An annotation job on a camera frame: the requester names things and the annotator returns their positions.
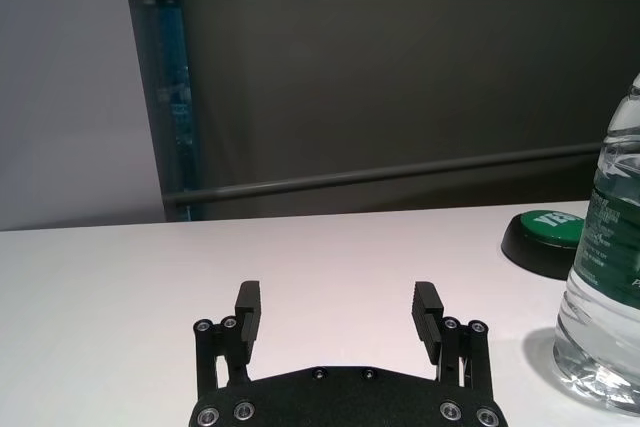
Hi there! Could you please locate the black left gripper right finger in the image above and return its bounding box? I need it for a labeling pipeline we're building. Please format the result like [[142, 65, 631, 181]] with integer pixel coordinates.
[[409, 280, 494, 393]]

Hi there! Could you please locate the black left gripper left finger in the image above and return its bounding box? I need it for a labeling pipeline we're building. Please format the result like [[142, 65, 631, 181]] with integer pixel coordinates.
[[193, 280, 263, 396]]

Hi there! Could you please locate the clear water bottle green label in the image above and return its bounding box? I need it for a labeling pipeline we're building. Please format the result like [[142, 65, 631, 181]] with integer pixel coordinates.
[[553, 71, 640, 417]]

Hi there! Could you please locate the green YES button black base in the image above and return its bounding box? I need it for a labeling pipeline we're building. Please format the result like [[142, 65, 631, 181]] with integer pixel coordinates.
[[499, 209, 589, 279]]

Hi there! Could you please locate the thin grey horizontal rail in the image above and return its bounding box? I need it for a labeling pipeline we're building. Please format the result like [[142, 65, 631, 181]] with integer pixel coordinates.
[[162, 141, 609, 208]]

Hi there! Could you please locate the blue vertical post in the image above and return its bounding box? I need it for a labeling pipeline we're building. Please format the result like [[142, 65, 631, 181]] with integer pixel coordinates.
[[149, 0, 201, 222]]

